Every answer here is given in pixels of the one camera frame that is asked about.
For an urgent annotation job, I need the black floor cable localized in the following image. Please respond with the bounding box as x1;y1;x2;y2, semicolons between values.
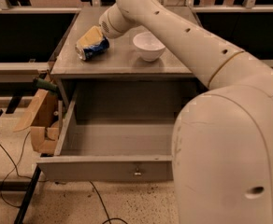
0;131;47;209
89;180;129;224

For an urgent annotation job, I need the black floor cable centre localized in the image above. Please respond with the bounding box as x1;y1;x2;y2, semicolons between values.
89;180;129;224

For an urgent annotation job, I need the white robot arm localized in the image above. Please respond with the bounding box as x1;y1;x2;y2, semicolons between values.
99;0;273;224

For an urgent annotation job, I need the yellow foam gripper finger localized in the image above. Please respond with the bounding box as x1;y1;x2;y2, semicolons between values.
77;26;103;48

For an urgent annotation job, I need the white ceramic bowl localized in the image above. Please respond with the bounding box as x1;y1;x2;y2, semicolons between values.
133;32;165;62

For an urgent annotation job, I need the grey metal cabinet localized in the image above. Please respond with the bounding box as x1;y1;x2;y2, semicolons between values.
51;7;207;112

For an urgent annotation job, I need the black floor cable left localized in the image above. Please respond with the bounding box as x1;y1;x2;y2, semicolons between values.
0;131;47;209

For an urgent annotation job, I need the open grey top drawer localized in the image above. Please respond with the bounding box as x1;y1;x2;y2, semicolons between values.
37;92;180;182

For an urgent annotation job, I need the blue pepsi can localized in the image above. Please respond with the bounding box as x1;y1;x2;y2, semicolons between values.
75;37;109;61

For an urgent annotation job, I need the green handled tool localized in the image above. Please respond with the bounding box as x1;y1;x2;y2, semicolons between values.
33;78;59;94

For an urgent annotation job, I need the brown cardboard box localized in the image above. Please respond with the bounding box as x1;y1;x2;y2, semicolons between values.
14;84;61;155

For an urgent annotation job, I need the small metal drawer knob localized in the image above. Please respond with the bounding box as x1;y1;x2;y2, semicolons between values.
134;168;142;176

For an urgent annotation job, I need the black metal stand leg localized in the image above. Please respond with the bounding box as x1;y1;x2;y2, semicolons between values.
14;166;41;224

